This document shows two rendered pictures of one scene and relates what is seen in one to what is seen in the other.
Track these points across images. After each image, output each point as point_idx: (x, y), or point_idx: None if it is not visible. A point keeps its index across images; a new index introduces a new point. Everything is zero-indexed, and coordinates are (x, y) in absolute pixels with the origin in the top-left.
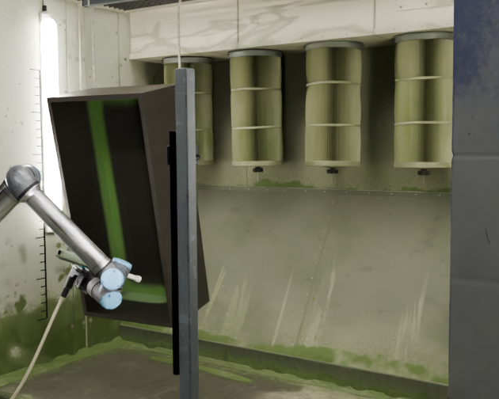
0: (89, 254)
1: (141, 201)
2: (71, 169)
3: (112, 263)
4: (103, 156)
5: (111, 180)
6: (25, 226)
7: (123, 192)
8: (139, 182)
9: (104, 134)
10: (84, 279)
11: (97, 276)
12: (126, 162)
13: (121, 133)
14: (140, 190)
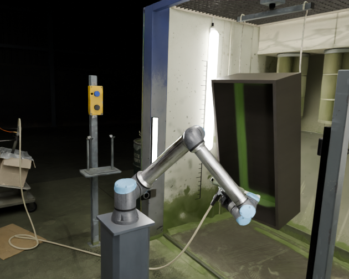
0: (234, 192)
1: (261, 144)
2: (221, 122)
3: (248, 200)
4: (240, 114)
5: (244, 129)
6: None
7: (250, 137)
8: (262, 133)
9: (242, 101)
10: (226, 199)
11: None
12: (254, 119)
13: (253, 102)
14: (261, 137)
